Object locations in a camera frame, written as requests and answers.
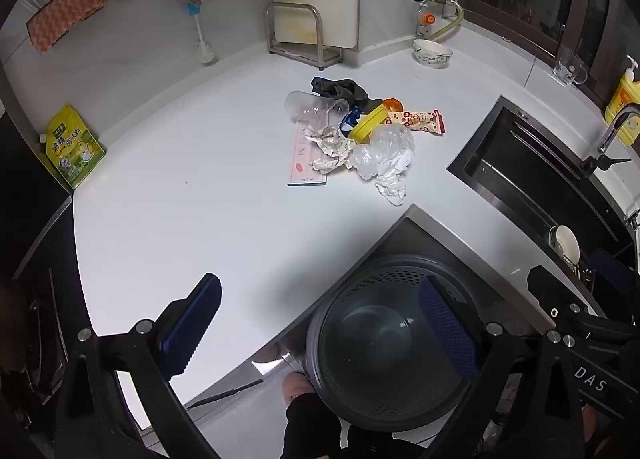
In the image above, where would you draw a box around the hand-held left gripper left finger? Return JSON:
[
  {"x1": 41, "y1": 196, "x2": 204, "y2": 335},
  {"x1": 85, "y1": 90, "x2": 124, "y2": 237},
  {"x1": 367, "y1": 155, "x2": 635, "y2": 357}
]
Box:
[{"x1": 52, "y1": 273, "x2": 222, "y2": 459}]

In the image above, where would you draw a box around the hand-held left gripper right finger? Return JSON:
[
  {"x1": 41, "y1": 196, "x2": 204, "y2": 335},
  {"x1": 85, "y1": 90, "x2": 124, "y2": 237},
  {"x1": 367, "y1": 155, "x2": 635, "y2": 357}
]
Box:
[{"x1": 419, "y1": 276, "x2": 596, "y2": 459}]

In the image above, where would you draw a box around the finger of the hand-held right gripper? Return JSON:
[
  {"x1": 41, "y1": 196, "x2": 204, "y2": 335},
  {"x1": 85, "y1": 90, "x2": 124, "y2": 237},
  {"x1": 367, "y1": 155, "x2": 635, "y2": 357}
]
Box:
[
  {"x1": 590, "y1": 248, "x2": 640, "y2": 292},
  {"x1": 526, "y1": 265, "x2": 568, "y2": 331}
]

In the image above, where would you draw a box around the grey perforated waste basket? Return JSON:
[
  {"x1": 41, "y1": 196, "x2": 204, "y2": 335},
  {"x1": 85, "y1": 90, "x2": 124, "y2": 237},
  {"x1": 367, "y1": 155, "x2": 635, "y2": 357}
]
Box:
[{"x1": 303, "y1": 254, "x2": 506, "y2": 432}]

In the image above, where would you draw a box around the red and cream snack wrapper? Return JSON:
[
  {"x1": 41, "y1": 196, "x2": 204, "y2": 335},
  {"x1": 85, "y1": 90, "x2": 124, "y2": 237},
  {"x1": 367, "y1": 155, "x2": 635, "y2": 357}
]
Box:
[{"x1": 385, "y1": 109, "x2": 448, "y2": 136}]

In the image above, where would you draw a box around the yellow plastic lid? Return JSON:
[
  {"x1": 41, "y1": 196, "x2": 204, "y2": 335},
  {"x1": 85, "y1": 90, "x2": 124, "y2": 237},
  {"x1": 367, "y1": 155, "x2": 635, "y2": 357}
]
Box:
[{"x1": 347, "y1": 104, "x2": 396, "y2": 145}]

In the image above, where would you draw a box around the brownish paper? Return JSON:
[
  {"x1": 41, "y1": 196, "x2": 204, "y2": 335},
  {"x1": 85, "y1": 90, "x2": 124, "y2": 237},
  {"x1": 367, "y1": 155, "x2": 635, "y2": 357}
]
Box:
[{"x1": 300, "y1": 123, "x2": 356, "y2": 172}]

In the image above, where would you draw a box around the person's right hand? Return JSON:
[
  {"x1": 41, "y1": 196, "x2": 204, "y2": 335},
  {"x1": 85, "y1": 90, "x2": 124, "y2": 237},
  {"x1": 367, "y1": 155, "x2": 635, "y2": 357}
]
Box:
[{"x1": 585, "y1": 406, "x2": 618, "y2": 459}]

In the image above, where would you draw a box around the white bowl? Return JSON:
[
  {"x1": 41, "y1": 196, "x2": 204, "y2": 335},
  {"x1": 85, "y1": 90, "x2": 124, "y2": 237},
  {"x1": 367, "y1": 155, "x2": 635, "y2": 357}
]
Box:
[{"x1": 549, "y1": 224, "x2": 583, "y2": 270}]

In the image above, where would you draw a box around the dark steel sink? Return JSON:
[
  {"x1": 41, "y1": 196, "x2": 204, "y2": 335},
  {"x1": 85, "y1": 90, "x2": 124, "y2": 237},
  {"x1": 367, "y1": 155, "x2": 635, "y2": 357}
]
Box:
[{"x1": 446, "y1": 95, "x2": 636, "y2": 285}]

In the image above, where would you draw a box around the metal faucet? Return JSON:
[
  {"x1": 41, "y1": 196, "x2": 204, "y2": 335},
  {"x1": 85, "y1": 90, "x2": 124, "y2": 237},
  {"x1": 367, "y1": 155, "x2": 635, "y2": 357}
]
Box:
[{"x1": 580, "y1": 106, "x2": 640, "y2": 175}]

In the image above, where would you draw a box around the white crumpled tissue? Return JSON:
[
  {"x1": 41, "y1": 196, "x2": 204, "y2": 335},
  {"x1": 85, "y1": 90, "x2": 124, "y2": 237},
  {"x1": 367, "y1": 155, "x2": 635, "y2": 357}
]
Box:
[{"x1": 374, "y1": 159, "x2": 412, "y2": 207}]

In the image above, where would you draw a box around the yellow dish soap bottle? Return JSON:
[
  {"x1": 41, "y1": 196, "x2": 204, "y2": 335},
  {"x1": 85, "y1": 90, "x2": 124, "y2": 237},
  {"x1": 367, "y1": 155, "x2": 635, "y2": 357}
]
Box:
[{"x1": 604, "y1": 55, "x2": 640, "y2": 145}]

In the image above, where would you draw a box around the clear crumpled plastic bag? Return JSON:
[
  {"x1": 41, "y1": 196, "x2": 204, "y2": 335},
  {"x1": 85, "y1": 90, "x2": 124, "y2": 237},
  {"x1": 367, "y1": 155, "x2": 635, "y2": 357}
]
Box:
[{"x1": 347, "y1": 123, "x2": 417, "y2": 181}]

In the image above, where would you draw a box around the flat pink box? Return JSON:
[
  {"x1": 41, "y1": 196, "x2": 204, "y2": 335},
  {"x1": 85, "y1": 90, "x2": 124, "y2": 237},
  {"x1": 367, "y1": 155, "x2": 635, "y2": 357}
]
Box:
[{"x1": 286, "y1": 119, "x2": 328, "y2": 186}]

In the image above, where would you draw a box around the clear glass mug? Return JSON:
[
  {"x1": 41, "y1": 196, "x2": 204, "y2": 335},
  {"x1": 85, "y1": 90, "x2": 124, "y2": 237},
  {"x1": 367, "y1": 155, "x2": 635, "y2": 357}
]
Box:
[{"x1": 552, "y1": 45, "x2": 590, "y2": 87}]

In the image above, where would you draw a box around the yellow-green seasoning pouch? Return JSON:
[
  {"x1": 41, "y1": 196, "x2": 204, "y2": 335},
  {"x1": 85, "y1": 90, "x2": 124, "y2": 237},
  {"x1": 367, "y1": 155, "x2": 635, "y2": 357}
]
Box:
[{"x1": 40, "y1": 104, "x2": 107, "y2": 190}]

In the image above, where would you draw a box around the clear plastic bottle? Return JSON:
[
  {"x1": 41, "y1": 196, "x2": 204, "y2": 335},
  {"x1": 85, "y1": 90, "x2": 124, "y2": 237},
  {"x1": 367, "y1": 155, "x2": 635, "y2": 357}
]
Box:
[{"x1": 285, "y1": 89, "x2": 351, "y2": 124}]

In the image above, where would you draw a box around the patterned ceramic bowl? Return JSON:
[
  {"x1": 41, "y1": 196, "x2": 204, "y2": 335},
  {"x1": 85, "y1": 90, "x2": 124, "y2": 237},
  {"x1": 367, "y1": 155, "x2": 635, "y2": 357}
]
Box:
[{"x1": 412, "y1": 38, "x2": 454, "y2": 70}]

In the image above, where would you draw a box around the black crumpled cloth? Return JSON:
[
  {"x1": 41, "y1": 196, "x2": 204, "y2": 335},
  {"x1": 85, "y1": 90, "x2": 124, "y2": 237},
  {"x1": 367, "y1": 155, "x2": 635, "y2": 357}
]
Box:
[{"x1": 310, "y1": 76, "x2": 383, "y2": 110}]

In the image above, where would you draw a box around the blue and white bottle brush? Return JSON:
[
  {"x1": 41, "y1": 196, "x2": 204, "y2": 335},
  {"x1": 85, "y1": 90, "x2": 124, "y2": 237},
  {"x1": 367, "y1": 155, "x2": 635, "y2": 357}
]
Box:
[{"x1": 187, "y1": 0, "x2": 218, "y2": 65}]

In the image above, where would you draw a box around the metal cutting board rack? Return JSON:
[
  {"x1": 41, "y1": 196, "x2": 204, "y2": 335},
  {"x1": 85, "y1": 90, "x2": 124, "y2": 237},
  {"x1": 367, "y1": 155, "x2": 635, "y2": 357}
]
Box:
[{"x1": 264, "y1": 2, "x2": 343, "y2": 71}]

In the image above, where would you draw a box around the orange zigzag cloth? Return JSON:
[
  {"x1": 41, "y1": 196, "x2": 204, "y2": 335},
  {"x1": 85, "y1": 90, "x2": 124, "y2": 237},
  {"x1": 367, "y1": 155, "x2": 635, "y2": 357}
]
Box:
[{"x1": 25, "y1": 0, "x2": 110, "y2": 54}]

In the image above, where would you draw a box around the blue plastic ring piece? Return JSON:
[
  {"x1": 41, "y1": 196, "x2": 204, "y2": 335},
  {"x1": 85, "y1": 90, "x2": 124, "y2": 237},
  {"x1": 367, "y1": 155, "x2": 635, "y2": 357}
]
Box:
[{"x1": 340, "y1": 106, "x2": 363, "y2": 135}]

